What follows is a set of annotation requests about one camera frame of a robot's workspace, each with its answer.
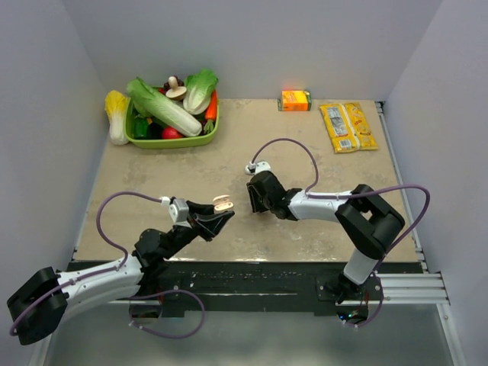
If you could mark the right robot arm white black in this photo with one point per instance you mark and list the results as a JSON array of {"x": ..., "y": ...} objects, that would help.
[{"x": 368, "y": 220}]

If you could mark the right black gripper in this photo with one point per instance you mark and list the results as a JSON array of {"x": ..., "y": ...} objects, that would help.
[{"x": 256, "y": 207}]

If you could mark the beige mushroom toy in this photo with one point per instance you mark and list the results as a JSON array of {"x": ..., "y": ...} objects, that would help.
[{"x": 175, "y": 92}]

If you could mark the dark eggplant toy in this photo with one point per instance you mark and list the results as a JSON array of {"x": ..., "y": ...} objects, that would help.
[{"x": 154, "y": 131}]

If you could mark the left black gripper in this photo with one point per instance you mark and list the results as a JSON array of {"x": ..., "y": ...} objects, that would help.
[{"x": 203, "y": 223}]

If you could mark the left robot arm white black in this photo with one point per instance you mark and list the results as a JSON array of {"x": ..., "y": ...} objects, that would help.
[{"x": 48, "y": 297}]

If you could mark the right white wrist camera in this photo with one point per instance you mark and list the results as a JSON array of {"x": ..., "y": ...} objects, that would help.
[{"x": 253, "y": 168}]

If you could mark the green pepper toy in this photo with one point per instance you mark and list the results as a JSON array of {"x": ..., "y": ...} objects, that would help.
[{"x": 140, "y": 128}]

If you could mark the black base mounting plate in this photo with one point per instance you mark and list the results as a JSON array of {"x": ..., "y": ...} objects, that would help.
[{"x": 309, "y": 287}]

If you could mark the yellow snack package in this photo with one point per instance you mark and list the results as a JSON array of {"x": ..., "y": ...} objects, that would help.
[{"x": 348, "y": 127}]

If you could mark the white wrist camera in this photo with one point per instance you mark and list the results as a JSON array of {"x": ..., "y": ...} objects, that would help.
[
  {"x": 253, "y": 168},
  {"x": 177, "y": 208}
]

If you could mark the orange carrot toy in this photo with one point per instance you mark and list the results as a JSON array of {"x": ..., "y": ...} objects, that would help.
[{"x": 211, "y": 113}]

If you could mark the beige small charging case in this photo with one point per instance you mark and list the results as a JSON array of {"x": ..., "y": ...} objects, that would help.
[{"x": 222, "y": 203}]

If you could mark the large napa cabbage toy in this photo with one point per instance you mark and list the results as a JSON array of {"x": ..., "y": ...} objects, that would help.
[{"x": 149, "y": 102}]

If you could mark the green plastic basket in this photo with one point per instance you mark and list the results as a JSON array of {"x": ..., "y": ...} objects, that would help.
[{"x": 185, "y": 142}]

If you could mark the red tomato toy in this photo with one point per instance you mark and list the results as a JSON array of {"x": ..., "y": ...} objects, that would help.
[{"x": 170, "y": 133}]

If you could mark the orange green small box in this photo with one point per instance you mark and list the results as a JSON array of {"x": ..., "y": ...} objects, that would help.
[{"x": 295, "y": 100}]

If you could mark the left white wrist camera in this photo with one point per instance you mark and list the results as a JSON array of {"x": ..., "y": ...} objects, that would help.
[{"x": 177, "y": 208}]

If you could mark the small green cabbage toy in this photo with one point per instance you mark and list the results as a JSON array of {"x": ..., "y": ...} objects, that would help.
[{"x": 200, "y": 87}]

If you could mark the yellow cabbage toy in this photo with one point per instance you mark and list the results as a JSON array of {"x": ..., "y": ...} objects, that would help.
[{"x": 116, "y": 109}]

